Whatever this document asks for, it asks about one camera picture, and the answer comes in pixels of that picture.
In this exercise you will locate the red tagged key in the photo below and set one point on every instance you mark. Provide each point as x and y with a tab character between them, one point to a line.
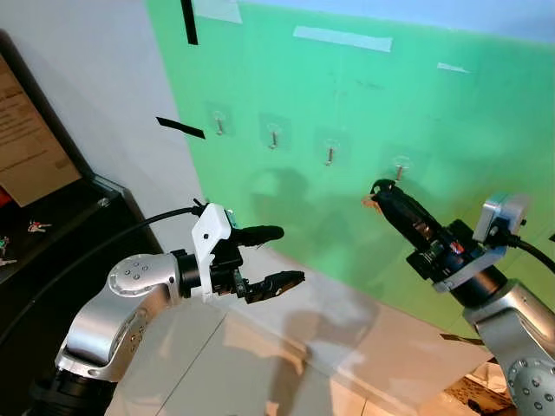
36	226

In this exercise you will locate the brown cardboard box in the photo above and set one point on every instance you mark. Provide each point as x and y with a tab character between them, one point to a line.
26	139

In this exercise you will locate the green wall board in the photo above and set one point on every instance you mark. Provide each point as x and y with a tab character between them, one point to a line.
347	95

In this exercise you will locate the green tagged key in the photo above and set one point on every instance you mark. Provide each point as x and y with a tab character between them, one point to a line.
3	243

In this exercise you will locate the long white tape strip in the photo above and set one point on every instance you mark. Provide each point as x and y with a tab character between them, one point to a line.
342	38

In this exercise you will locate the clear adhesive metal hook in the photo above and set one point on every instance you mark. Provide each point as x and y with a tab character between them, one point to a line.
329	153
400	167
273	134
219	124

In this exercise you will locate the black glass table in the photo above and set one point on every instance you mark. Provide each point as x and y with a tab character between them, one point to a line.
52	303

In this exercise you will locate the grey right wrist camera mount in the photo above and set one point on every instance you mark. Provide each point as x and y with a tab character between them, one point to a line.
503	217

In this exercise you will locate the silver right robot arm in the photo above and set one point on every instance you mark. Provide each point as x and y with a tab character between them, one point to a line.
512	347

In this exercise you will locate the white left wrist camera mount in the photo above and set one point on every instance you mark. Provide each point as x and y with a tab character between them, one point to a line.
208	238

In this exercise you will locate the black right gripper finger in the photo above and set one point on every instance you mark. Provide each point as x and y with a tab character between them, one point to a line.
412	212
395	215

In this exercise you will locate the wide white tape strip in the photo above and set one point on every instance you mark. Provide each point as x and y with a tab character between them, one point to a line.
217	10

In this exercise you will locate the orange tagged key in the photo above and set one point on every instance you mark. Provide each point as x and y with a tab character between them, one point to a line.
371	203

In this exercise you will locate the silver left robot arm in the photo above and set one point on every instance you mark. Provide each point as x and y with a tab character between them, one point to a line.
121	303

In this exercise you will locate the short white tape strip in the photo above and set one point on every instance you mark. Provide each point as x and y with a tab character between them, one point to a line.
451	67

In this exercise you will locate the black tape strip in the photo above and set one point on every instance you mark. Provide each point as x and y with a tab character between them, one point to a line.
189	22
180	127

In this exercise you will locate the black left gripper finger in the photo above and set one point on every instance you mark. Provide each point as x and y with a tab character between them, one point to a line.
277	284
260	235

